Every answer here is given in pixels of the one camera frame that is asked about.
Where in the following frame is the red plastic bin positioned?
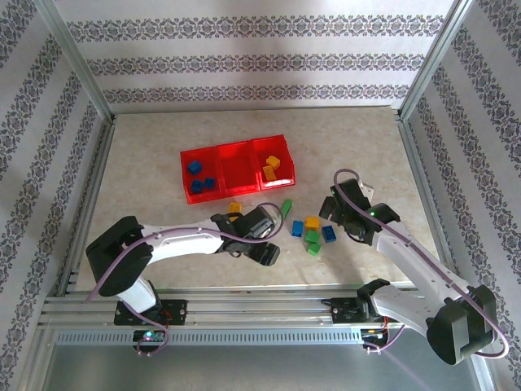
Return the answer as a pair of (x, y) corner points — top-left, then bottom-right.
(215, 139), (261, 195)
(251, 134), (298, 191)
(180, 145), (225, 206)

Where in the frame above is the grey metal sheet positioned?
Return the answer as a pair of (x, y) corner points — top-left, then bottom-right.
(38, 325), (496, 391)

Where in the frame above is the left controller board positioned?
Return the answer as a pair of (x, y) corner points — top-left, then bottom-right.
(133, 329), (166, 343)

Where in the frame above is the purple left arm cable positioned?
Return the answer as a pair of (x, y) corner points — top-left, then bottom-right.
(84, 202), (284, 359)

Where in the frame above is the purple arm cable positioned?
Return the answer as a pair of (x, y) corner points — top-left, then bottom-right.
(84, 202), (284, 359)
(332, 168), (510, 360)

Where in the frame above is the aluminium mounting rail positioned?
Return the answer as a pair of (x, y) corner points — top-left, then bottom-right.
(38, 284), (479, 329)

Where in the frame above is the grey slotted cable duct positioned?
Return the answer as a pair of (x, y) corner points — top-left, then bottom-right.
(54, 327), (364, 347)

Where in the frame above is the aluminium side rail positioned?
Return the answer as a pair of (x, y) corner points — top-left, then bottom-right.
(56, 116), (119, 297)
(396, 113), (465, 294)

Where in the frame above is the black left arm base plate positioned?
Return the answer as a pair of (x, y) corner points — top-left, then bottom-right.
(114, 300), (189, 327)

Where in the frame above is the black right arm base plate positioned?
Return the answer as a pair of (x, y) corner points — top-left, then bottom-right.
(331, 297), (405, 326)

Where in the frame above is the aluminium frame post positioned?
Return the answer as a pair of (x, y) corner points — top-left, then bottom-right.
(34, 0), (117, 123)
(395, 0), (476, 122)

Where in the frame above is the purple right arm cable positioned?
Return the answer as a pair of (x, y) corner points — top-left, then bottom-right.
(332, 168), (510, 360)

